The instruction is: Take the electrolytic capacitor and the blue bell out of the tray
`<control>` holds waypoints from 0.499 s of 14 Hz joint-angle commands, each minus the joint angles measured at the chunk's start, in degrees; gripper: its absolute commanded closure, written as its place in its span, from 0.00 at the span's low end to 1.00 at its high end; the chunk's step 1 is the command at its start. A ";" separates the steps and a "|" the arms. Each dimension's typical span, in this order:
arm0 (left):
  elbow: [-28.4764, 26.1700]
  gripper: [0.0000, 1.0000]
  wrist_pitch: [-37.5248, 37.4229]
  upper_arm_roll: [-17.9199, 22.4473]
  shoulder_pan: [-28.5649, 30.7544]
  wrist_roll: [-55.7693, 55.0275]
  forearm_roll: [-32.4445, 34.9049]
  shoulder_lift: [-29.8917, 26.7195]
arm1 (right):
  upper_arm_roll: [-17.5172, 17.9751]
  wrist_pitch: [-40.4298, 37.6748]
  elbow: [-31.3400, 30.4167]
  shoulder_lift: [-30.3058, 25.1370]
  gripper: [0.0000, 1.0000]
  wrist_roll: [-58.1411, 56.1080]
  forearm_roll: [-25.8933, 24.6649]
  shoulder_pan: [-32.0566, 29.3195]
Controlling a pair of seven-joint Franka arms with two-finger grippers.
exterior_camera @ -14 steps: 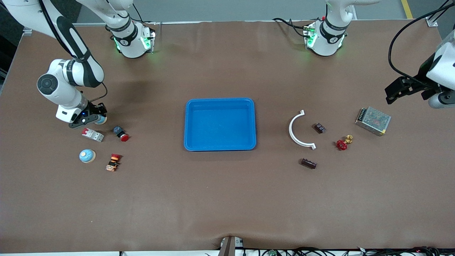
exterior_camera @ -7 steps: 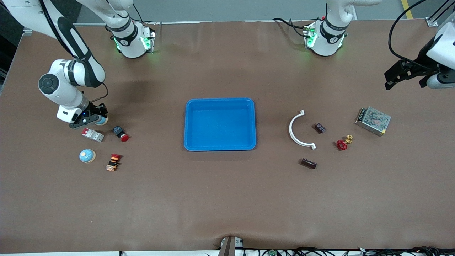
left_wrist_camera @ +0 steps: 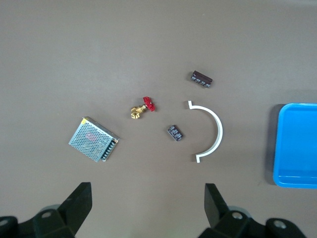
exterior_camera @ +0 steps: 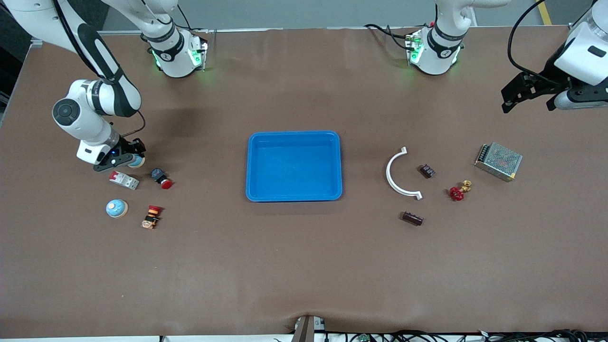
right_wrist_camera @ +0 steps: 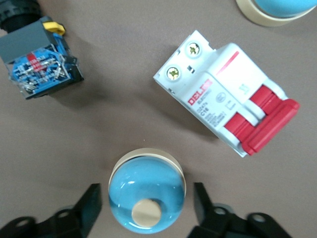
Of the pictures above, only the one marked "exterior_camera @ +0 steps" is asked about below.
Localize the white red circuit breaker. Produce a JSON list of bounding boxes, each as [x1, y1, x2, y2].
[[109, 171, 140, 190]]

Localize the red mushroom push button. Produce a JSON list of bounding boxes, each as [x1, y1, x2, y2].
[[150, 167, 173, 190]]

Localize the metal mesh power supply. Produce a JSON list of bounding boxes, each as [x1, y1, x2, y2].
[[474, 142, 523, 182]]

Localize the brass valve red handwheel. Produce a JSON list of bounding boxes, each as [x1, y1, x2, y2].
[[449, 180, 473, 202]]

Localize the blue plastic tray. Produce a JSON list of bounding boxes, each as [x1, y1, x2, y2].
[[246, 131, 343, 203]]

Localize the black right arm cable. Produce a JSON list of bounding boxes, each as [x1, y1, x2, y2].
[[52, 0, 147, 138]]

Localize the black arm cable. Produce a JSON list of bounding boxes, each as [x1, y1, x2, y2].
[[507, 0, 568, 89], [52, 0, 147, 138]]

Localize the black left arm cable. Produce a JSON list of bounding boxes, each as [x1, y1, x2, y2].
[[507, 0, 568, 89]]

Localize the red yellow button switch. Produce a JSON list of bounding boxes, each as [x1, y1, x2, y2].
[[141, 205, 163, 230]]

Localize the black right base cable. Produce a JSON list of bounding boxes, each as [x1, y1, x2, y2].
[[175, 5, 210, 35]]

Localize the black left base cables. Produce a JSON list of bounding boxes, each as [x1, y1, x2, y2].
[[364, 22, 415, 51]]

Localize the white curved plastic bracket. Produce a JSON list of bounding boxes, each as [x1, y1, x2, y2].
[[386, 147, 423, 200]]

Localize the brown camera stand post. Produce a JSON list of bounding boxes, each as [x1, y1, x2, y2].
[[292, 314, 326, 342]]

